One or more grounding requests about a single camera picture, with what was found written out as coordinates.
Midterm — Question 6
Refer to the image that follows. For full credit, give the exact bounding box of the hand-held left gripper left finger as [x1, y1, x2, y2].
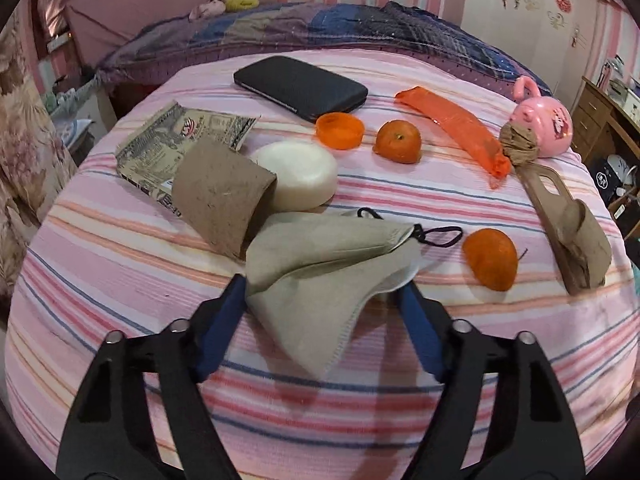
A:
[56, 274, 248, 480]

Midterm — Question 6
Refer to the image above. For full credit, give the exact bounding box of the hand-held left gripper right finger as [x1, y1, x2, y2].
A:
[395, 280, 586, 480]

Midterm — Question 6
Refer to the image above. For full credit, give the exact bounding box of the beige cloth pouch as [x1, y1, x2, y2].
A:
[244, 207, 463, 381]

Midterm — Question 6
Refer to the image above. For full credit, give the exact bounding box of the orange mesh bag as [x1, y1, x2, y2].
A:
[395, 86, 512, 190]

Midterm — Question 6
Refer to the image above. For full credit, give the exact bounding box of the tangerine near pouch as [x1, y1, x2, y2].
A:
[461, 228, 519, 292]

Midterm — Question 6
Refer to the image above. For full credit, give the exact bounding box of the pink striped blanket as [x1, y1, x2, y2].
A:
[5, 49, 636, 480]

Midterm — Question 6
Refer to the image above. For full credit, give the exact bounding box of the brown cardboard tube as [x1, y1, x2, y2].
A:
[171, 138, 279, 261]

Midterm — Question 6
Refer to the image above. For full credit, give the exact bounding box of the white round soap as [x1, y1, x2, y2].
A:
[248, 140, 339, 212]

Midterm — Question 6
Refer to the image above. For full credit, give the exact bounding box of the brown phone case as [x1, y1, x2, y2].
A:
[515, 162, 613, 296]

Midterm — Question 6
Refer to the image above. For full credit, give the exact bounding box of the printed paper packet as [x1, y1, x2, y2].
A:
[115, 100, 262, 218]

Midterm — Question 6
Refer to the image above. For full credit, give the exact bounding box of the dark blue shopping bag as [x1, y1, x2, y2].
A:
[590, 155, 637, 198]

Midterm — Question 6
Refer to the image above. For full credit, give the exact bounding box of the pink toy handbag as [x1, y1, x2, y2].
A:
[510, 76, 573, 157]

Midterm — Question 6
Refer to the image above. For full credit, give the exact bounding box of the black phone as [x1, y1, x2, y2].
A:
[233, 56, 369, 123]

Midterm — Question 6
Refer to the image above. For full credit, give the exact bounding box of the floral curtain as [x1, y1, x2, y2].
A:
[0, 10, 76, 301]

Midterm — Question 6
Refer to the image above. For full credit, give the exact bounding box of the wooden desk with drawers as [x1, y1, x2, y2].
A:
[570, 76, 640, 161]

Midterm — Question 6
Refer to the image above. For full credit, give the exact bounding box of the patchwork quilt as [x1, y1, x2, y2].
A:
[97, 1, 553, 98]

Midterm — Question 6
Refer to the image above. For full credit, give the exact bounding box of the white wardrobe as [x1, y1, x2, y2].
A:
[460, 0, 601, 88]

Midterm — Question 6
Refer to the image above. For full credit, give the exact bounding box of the small pink cloth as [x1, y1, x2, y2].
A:
[189, 0, 227, 22]

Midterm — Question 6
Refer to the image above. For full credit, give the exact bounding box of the bed with mauve sheet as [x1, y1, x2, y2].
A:
[65, 0, 553, 101]

